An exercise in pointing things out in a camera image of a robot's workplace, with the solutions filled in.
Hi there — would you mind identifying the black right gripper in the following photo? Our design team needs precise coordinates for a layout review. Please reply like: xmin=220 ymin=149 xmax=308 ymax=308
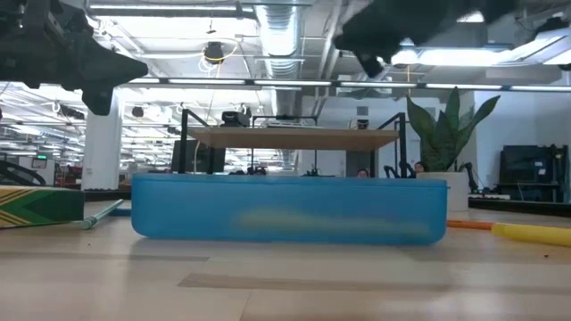
xmin=333 ymin=0 xmax=518 ymax=79

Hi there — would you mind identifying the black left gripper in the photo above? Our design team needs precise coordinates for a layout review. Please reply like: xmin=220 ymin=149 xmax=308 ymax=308
xmin=0 ymin=0 xmax=149 ymax=117

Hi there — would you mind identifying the grey teal pen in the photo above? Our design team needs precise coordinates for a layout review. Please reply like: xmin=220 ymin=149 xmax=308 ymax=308
xmin=80 ymin=199 xmax=127 ymax=231

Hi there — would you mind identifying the blue translucent plastic pencil case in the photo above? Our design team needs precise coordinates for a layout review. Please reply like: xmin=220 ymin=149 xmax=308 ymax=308
xmin=130 ymin=172 xmax=449 ymax=246

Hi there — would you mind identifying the orange pencil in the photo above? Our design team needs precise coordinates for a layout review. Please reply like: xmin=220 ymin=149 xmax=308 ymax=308
xmin=445 ymin=219 xmax=495 ymax=232

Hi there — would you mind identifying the yellow pen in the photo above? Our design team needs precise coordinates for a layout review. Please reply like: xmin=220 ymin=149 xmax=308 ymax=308
xmin=491 ymin=222 xmax=571 ymax=249

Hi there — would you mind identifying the white column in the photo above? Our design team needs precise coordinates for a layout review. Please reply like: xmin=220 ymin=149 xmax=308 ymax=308
xmin=81 ymin=102 xmax=124 ymax=192

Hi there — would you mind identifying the black bar with light strips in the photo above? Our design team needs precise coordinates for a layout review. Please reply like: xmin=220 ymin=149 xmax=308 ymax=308
xmin=113 ymin=77 xmax=571 ymax=93

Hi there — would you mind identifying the green snake plant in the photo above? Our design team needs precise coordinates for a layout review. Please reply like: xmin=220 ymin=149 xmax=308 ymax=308
xmin=406 ymin=86 xmax=501 ymax=174

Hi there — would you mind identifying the wooden shelf with black legs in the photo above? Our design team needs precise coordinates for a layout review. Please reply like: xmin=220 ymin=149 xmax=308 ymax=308
xmin=179 ymin=109 xmax=408 ymax=178

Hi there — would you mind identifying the black curved chair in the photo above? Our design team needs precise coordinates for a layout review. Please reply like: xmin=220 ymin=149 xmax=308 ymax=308
xmin=0 ymin=159 xmax=47 ymax=187

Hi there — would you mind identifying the black rectangular monitor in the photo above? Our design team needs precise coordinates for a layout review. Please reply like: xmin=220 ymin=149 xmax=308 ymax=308
xmin=170 ymin=139 xmax=227 ymax=174

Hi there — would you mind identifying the green yellow crayon box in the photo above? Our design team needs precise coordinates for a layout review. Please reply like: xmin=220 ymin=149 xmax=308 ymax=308
xmin=0 ymin=185 xmax=86 ymax=230

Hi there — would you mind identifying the white plant pot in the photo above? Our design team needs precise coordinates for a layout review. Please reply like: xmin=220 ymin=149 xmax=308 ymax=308
xmin=417 ymin=171 xmax=472 ymax=213

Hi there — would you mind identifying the black equipment rack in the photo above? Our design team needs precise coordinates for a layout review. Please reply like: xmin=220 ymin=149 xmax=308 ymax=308
xmin=498 ymin=144 xmax=570 ymax=204

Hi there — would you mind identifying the silver ventilation duct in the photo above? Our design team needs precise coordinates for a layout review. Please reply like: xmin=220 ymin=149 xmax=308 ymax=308
xmin=254 ymin=0 xmax=305 ymax=118

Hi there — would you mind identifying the black camera with yellow cable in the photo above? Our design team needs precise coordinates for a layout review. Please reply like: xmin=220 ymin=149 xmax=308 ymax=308
xmin=203 ymin=40 xmax=240 ymax=67

